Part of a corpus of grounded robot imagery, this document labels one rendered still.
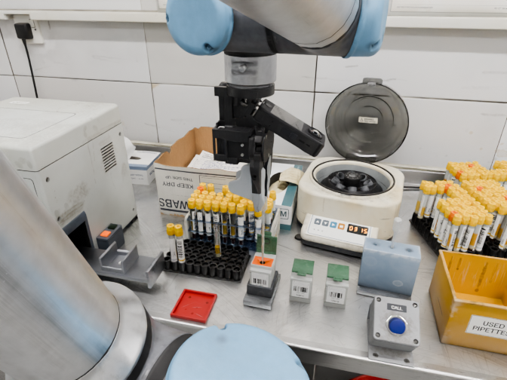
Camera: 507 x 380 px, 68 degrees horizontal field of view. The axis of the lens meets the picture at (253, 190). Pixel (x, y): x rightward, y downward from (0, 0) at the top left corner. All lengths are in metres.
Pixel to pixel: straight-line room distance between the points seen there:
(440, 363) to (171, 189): 0.68
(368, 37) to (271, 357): 0.29
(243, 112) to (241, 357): 0.36
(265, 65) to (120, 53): 0.84
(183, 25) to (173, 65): 0.82
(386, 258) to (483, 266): 0.18
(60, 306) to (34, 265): 0.04
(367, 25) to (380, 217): 0.56
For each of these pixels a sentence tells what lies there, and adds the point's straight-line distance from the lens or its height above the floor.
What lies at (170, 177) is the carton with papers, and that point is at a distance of 0.96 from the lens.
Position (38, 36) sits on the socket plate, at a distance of 1.48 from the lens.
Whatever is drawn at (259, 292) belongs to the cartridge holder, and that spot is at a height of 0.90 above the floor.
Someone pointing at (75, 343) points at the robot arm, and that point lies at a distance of 0.30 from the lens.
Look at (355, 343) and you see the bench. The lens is 0.71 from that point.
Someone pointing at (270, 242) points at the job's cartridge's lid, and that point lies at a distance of 0.72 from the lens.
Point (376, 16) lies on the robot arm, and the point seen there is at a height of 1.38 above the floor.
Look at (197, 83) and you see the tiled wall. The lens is 1.23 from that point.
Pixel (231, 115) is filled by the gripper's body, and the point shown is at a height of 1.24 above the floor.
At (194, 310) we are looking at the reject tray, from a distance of 0.74.
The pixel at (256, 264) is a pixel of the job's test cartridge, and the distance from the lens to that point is 0.71.
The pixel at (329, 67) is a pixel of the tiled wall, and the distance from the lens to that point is 1.13.
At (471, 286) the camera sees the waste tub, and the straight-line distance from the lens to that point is 0.85.
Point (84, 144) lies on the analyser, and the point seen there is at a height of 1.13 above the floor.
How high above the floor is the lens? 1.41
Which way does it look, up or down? 28 degrees down
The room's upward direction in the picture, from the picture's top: straight up
